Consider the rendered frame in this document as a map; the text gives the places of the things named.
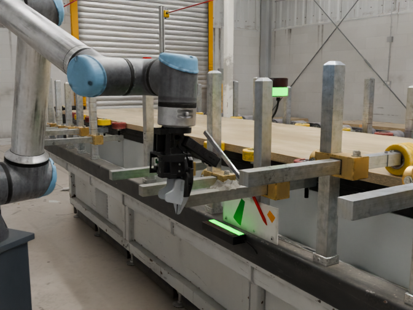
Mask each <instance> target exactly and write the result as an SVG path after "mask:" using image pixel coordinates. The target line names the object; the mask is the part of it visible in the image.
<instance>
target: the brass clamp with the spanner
mask: <svg viewBox="0 0 413 310"><path fill-rule="evenodd" d="M289 187H290V181H287V182H282V183H274V184H270V185H267V194H265V195H261V196H264V197H267V198H269V199H273V200H275V201H277V200H281V199H288V198H289Z"/></svg>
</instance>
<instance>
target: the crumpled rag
mask: <svg viewBox="0 0 413 310"><path fill-rule="evenodd" d="M240 186H241V185H239V182H238V181H237V180H235V181H234V180H230V179H227V181H225V182H222V181H220V180H216V182H215V184H214V185H213V186H210V188H211V189H218V190H219V191H223V190H227V191H229V190H231V189H236V188H239V187H240Z"/></svg>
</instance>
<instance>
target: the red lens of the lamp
mask: <svg viewBox="0 0 413 310"><path fill-rule="evenodd" d="M269 79H271V80H272V81H273V87H287V86H288V78H269Z"/></svg>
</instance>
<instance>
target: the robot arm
mask: <svg viewBox="0 0 413 310"><path fill-rule="evenodd" d="M64 15H65V12H64V7H63V2H62V0H0V28H7V29H8V30H10V31H11V32H13V34H15V35H16V36H17V53H16V64H15V85H14V105H13V116H12V136H11V147H10V148H9V149H8V150H7V151H6V152H5V153H4V161H3V162H0V242H2V241H4V240H6V239H7V238H8V237H9V229H8V227H7V225H6V223H5V221H4V219H3V217H2V215H1V205H4V204H10V203H14V202H20V201H26V200H30V199H37V198H40V197H43V196H46V195H49V194H50V193H51V192H52V191H53V190H54V188H55V185H56V182H57V170H56V166H55V165H54V162H53V160H51V158H49V155H48V154H47V153H46V152H45V151H44V143H45V129H46V121H47V107H48V100H49V85H50V72H51V64H53V65H55V66H56V67H57V68H58V69H60V70H61V71H62V72H64V73H65V74H66V75H67V78H68V83H69V86H70V87H71V89H72V90H73V92H74V93H76V94H78V95H80V96H83V97H100V96H133V95H150V96H158V115H157V123H158V125H162V127H154V142H153V151H150V166H149V173H157V174H158V177H160V178H167V184H166V186H165V187H164V188H162V189H160V190H159V192H158V197H159V198H160V199H165V201H166V202H170V203H173V204H174V208H175V212H176V214H180V213H181V212H182V210H183V208H184V206H185V204H186V202H187V200H188V198H189V196H190V194H191V190H192V185H193V180H194V175H193V171H194V163H193V158H192V154H193V155H194V156H195V157H197V158H198V159H200V160H201V162H203V163H204V164H205V165H207V166H209V167H211V166H212V167H217V165H218V163H219V161H220V160H221V159H220V158H219V157H218V156H217V155H216V154H215V153H214V152H212V151H209V150H207V149H206V148H205V147H203V146H202V145H201V144H199V143H197V142H196V141H195V140H193V139H192V138H191V137H189V136H186V135H184V133H192V126H195V125H196V110H197V108H196V107H197V79H198V72H199V69H198V60H197V58H196V57H195V56H191V55H182V54H171V53H165V52H162V53H160V55H159V58H122V57H105V56H103V55H102V54H100V53H99V52H97V51H96V50H95V49H93V48H90V47H88V46H87V45H85V44H84V43H82V42H80V40H78V39H76V38H75V37H74V36H72V35H70V34H69V33H67V32H66V31H65V30H63V29H62V28H60V27H59V26H60V25H61V24H62V22H63V20H64ZM152 157H157V159H155V163H156V164H157V165H154V168H151V167H152ZM181 177H183V179H182V178H181Z"/></svg>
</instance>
